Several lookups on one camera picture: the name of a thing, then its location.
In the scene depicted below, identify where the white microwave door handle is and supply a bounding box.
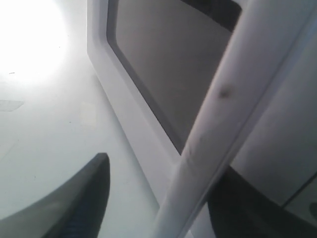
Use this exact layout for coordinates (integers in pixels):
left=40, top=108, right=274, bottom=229
left=150, top=0, right=317, bottom=238

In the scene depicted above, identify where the white microwave door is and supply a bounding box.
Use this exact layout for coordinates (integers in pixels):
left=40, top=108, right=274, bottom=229
left=87, top=0, right=317, bottom=238

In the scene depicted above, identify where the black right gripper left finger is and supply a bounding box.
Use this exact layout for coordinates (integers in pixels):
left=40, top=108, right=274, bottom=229
left=0, top=153, right=110, bottom=238

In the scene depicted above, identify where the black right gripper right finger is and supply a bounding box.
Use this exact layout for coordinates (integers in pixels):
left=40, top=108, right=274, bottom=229
left=208, top=168, right=317, bottom=238

